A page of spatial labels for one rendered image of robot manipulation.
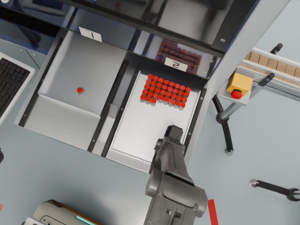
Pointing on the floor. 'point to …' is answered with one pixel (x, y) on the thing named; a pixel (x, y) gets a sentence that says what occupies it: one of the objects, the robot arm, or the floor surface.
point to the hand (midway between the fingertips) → (158, 168)
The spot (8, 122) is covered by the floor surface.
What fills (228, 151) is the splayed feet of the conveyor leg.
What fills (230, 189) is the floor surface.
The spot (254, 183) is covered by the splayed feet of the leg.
